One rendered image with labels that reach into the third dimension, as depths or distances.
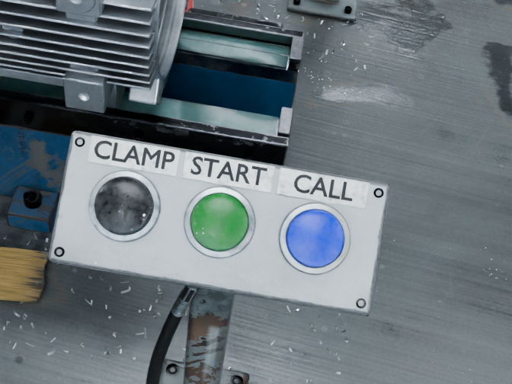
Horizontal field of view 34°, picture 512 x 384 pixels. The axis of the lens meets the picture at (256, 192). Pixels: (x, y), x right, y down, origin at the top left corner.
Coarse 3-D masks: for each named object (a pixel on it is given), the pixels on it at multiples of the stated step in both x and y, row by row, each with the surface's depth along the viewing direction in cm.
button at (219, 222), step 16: (208, 208) 43; (224, 208) 43; (240, 208) 43; (192, 224) 43; (208, 224) 43; (224, 224) 43; (240, 224) 43; (208, 240) 43; (224, 240) 43; (240, 240) 43
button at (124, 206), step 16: (112, 192) 43; (128, 192) 43; (144, 192) 43; (96, 208) 43; (112, 208) 43; (128, 208) 43; (144, 208) 43; (112, 224) 43; (128, 224) 43; (144, 224) 43
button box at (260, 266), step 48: (96, 144) 44; (144, 144) 44; (96, 192) 44; (192, 192) 44; (240, 192) 44; (288, 192) 44; (336, 192) 44; (384, 192) 44; (96, 240) 44; (144, 240) 44; (192, 240) 43; (240, 288) 44; (288, 288) 44; (336, 288) 44
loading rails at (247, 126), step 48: (192, 48) 74; (240, 48) 75; (288, 48) 75; (0, 96) 67; (48, 96) 69; (192, 96) 78; (240, 96) 77; (288, 96) 76; (0, 144) 71; (48, 144) 70; (192, 144) 68; (240, 144) 67; (288, 144) 67; (0, 192) 76; (48, 192) 75
